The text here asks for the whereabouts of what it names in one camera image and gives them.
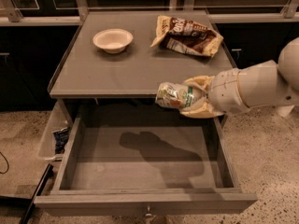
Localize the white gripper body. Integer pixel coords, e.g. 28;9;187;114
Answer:
207;68;250;115

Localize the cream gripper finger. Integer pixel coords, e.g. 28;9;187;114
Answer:
179;98;223;119
183;76;214;91

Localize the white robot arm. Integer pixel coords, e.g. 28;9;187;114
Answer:
180;38;299;119

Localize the grey open top drawer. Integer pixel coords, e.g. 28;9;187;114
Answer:
35;104;257;216

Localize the grey counter cabinet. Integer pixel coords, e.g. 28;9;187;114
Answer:
47;10;249;129

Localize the brown cream chip bag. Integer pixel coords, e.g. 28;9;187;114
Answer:
151;15;223;57

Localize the white paper bowl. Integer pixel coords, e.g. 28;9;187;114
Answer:
93;29;134;54

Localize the blue snack packet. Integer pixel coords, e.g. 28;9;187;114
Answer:
52;127;69;154

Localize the clear plastic storage bin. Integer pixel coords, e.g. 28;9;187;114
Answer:
38;103;70;161

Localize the black floor bar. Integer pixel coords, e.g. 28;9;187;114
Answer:
19;164;53;224

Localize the black cable on floor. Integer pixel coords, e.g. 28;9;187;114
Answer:
0;151;10;175

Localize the metal railing frame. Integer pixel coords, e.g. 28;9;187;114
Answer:
0;0;299;23

